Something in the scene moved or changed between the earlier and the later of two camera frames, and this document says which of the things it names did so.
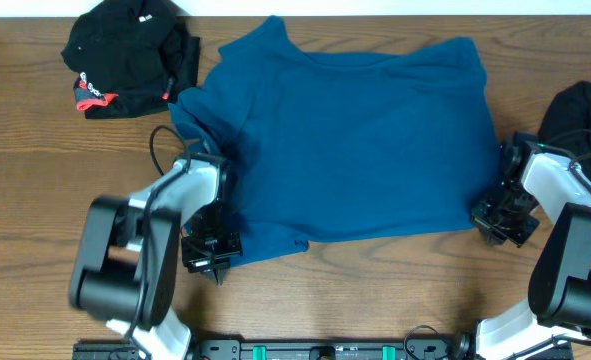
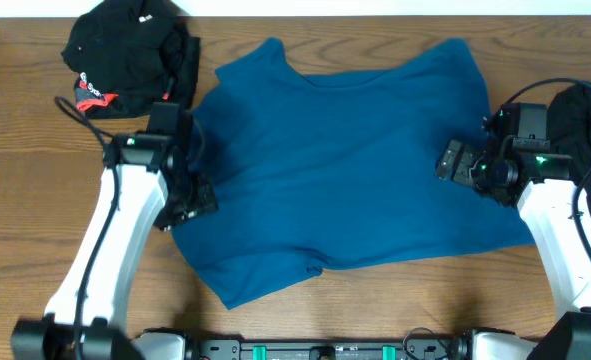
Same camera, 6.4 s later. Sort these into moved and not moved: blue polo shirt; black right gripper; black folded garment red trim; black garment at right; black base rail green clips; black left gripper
Moved: blue polo shirt; black right gripper; black left gripper
Not moved: black garment at right; black base rail green clips; black folded garment red trim
